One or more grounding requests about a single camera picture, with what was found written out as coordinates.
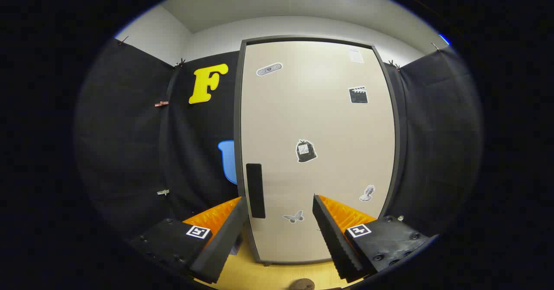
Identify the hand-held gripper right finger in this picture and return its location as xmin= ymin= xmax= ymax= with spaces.
xmin=312 ymin=194 xmax=433 ymax=283

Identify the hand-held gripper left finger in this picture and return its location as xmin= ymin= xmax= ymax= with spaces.
xmin=129 ymin=196 xmax=248 ymax=284

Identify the brown fuzzy pompom shoe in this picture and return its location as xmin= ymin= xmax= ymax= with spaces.
xmin=289 ymin=278 xmax=316 ymax=290

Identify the grey shoe cabinet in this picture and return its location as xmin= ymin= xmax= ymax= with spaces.
xmin=234 ymin=36 xmax=405 ymax=267

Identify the beige shoe cabinet door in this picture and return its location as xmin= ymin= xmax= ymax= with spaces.
xmin=240 ymin=41 xmax=396 ymax=264

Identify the black backdrop cloth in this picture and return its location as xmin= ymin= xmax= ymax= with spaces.
xmin=74 ymin=38 xmax=483 ymax=247

